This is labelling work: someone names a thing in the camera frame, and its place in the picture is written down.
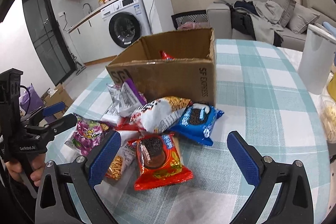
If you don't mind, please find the light blue pillow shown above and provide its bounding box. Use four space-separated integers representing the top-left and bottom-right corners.
322 22 336 37

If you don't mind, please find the small cardboard box on floor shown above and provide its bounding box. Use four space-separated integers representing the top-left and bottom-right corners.
42 84 74 118

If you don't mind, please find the grey cushion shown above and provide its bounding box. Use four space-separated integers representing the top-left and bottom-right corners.
288 3 320 34

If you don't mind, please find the pile of clothes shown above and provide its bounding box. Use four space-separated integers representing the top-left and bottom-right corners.
213 0 285 47

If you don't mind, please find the white orange noodle snack bag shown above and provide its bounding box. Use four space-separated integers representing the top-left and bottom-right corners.
105 130 140 181

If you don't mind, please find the yellow plastic bag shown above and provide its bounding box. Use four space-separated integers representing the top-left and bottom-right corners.
327 75 336 101

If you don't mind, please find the red Oreo snack packet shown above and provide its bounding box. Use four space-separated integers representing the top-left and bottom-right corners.
132 132 194 191

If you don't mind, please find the pink plastic bag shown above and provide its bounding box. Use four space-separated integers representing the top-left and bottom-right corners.
177 22 209 31

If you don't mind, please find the brown cardboard SF box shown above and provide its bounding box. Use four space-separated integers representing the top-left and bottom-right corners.
106 28 216 105

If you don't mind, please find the person's left hand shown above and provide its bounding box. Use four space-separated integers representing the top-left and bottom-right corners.
4 152 47 187

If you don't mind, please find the red packet inside box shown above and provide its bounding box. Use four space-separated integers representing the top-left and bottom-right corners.
159 51 175 60

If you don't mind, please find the white plastic bin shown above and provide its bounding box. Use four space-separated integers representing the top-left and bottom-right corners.
298 24 335 95

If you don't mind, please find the purple bag on floor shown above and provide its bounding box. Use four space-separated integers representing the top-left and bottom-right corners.
19 84 44 114

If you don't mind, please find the white washing machine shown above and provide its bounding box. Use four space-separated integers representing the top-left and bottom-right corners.
100 0 152 50

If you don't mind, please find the kitchen faucet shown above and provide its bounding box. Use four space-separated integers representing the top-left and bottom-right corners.
83 3 93 14

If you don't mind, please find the purple chip bag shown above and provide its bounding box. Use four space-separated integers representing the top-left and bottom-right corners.
65 114 112 156

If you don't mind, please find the grey sofa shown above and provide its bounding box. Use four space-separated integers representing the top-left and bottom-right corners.
207 0 335 51

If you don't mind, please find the clear bag of snacks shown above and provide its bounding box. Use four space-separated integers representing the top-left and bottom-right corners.
320 96 336 143

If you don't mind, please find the blue Oreo snack packet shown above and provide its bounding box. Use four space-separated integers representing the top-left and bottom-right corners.
170 103 224 146

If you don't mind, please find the silver purple snack bag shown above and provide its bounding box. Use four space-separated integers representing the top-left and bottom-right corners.
107 79 147 118

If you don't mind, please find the black patterned chair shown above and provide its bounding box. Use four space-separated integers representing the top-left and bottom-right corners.
171 10 209 30

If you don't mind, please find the small white red packet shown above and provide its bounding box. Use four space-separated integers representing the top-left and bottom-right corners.
101 106 133 131

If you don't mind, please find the black glass door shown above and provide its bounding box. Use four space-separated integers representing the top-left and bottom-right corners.
22 0 75 85

